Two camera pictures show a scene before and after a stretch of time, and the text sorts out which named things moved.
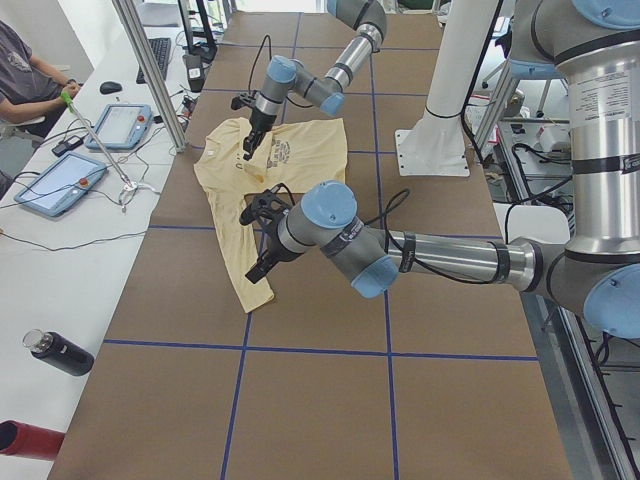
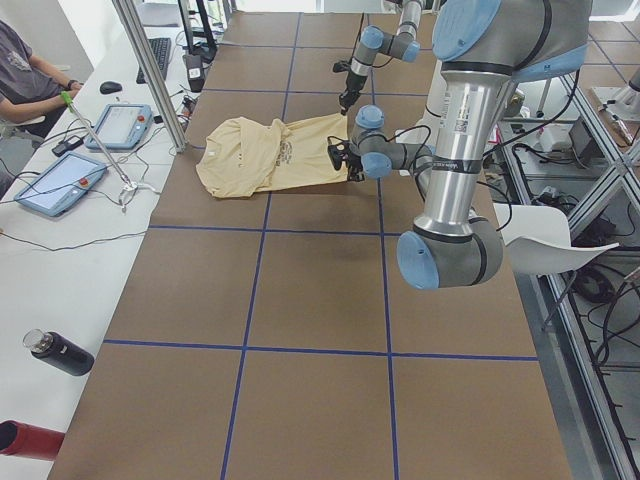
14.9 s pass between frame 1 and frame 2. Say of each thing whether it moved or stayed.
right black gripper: moved
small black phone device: stayed
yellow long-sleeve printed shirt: moved
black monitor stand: stayed
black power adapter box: stayed
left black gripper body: moved
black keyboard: stayed
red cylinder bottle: stayed
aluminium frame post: stayed
